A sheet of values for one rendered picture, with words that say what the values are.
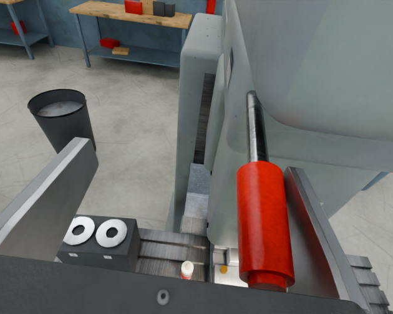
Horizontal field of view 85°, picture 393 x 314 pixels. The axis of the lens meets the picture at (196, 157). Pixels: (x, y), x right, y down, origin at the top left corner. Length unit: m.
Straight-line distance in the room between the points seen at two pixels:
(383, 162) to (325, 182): 0.08
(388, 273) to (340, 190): 2.25
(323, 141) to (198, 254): 0.75
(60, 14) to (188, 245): 5.01
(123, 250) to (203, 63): 0.61
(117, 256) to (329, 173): 0.60
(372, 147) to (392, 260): 2.45
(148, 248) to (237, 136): 0.76
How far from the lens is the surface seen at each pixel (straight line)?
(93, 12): 4.17
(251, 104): 0.16
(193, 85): 0.73
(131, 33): 4.91
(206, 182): 0.98
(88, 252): 0.75
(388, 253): 2.71
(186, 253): 0.91
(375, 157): 0.27
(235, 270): 0.80
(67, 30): 5.46
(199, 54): 0.70
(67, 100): 2.63
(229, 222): 0.40
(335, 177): 0.33
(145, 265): 0.90
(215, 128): 0.48
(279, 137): 0.21
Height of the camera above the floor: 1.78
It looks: 45 degrees down
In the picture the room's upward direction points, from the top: 8 degrees clockwise
